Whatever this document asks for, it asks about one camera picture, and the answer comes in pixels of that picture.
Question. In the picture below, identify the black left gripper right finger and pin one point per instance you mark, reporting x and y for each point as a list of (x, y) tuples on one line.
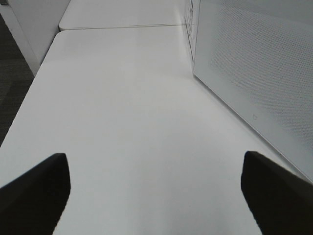
[(281, 202)]

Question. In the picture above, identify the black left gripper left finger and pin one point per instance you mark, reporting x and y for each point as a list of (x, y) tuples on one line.
[(33, 203)]

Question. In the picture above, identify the white microwave door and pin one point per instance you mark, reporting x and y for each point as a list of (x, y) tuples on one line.
[(257, 57)]

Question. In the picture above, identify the white microwave oven body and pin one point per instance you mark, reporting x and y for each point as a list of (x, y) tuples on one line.
[(191, 18)]

